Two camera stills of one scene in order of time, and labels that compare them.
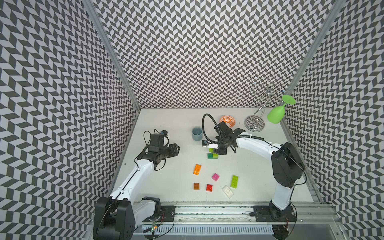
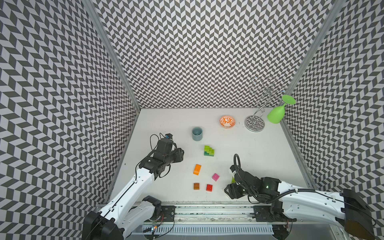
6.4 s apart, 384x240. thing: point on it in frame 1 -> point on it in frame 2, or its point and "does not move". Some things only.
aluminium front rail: (236, 213) does not move
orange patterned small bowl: (228, 120) does not move
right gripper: (220, 151) -> (233, 190)
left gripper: (173, 151) -> (179, 155)
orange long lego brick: (197, 169) does not move
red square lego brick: (209, 187) does not move
